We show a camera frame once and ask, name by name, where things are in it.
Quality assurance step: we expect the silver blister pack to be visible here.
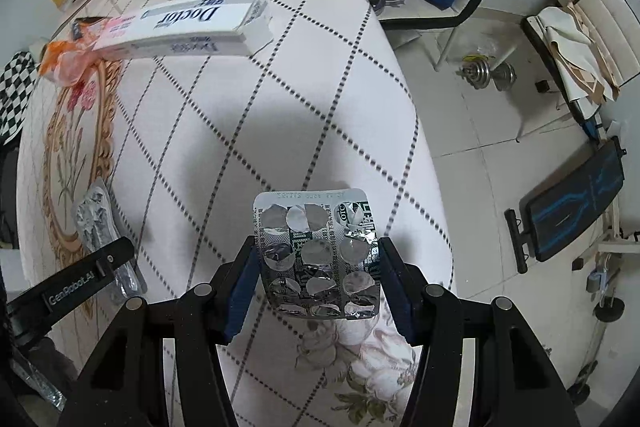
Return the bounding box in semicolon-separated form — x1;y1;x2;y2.
253;188;381;320

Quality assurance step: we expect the long silver blister strip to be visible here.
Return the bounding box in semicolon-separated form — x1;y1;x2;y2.
72;178;145;305

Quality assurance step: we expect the orange snack wrapper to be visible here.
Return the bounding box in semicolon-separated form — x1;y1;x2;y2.
38;40;99;88

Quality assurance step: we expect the pink white toothpaste box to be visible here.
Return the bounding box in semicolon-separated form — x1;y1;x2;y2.
72;0;273;60

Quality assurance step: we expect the floral diamond pattern tablecloth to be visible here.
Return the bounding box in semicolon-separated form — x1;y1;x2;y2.
17;0;454;426

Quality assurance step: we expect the black blue foot pad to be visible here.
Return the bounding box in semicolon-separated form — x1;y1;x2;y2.
504;136;626;274

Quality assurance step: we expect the metal dumbbell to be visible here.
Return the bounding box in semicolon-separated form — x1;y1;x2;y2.
458;55;516;92

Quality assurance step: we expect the cream cloth on chair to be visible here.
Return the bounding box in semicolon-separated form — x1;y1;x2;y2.
535;3;620;105

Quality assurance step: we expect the white padded chair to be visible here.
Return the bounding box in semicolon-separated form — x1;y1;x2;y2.
521;0;639;144

